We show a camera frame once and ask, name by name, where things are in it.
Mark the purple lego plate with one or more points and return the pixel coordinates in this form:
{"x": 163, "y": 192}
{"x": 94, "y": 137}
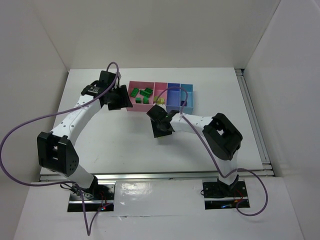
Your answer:
{"x": 183, "y": 103}

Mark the green on yellow lego stack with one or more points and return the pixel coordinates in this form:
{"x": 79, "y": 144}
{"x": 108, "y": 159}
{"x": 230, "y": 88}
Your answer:
{"x": 161, "y": 101}

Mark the light blue bin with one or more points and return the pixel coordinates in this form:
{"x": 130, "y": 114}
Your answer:
{"x": 186, "y": 94}

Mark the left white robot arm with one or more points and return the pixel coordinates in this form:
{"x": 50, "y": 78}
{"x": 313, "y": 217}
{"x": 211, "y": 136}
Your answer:
{"x": 56, "y": 150}

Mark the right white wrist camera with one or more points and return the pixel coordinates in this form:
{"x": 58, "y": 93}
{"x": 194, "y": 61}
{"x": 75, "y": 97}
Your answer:
{"x": 162, "y": 106}

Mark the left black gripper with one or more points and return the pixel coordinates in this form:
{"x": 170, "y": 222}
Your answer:
{"x": 120, "y": 99}

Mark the small pink bin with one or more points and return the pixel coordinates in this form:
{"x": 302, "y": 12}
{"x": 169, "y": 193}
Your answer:
{"x": 159, "y": 87}

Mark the lime lego brick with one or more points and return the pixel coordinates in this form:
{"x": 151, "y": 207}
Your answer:
{"x": 157, "y": 98}

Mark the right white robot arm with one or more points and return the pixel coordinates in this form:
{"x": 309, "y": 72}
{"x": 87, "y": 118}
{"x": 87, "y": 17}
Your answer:
{"x": 220, "y": 137}

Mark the green square lego brick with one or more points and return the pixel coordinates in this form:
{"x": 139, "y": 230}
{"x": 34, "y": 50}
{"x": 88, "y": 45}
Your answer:
{"x": 144, "y": 93}

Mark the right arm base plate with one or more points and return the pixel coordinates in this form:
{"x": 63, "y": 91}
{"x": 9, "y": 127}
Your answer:
{"x": 215, "y": 198}

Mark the green slope lego with white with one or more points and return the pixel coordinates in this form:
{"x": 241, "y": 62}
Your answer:
{"x": 148, "y": 90}

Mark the large pink bin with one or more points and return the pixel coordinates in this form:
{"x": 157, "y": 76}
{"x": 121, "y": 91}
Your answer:
{"x": 141, "y": 85}

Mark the right side aluminium rail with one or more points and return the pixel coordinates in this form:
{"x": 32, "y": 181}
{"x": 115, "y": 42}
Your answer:
{"x": 263, "y": 153}

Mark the front aluminium rail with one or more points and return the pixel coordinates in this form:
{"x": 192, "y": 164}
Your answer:
{"x": 167, "y": 175}

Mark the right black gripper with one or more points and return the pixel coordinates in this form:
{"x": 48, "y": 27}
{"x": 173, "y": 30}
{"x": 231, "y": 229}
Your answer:
{"x": 160, "y": 126}

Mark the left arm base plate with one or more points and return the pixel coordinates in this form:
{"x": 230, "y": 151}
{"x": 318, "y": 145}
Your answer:
{"x": 103, "y": 200}

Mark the aluminium rail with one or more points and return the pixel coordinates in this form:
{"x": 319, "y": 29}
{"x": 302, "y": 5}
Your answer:
{"x": 263, "y": 153}
{"x": 167, "y": 175}

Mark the green long lego plate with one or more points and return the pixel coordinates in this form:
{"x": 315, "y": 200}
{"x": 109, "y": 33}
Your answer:
{"x": 134, "y": 92}

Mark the small green slope lego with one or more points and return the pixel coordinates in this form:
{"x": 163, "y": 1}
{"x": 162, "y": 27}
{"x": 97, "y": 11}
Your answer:
{"x": 137, "y": 100}

